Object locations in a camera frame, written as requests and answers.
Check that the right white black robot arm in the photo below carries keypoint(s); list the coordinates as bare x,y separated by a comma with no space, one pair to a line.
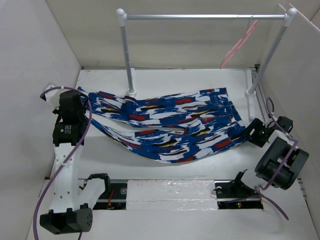
283,160

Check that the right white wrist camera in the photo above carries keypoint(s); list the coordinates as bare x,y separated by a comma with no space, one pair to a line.
270,123

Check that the blue white red patterned trousers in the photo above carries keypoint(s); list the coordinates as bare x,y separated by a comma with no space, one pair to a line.
175,128

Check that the white metal clothes rack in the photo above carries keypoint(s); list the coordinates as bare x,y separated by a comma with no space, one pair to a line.
252,84

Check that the pink plastic hanger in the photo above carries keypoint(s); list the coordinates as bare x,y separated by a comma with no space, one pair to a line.
238,45

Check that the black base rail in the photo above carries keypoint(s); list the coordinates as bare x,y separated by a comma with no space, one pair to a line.
179,195

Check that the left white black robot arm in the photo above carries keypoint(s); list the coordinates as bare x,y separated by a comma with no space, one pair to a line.
63,207

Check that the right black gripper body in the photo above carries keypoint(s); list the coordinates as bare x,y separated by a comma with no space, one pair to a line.
258,135

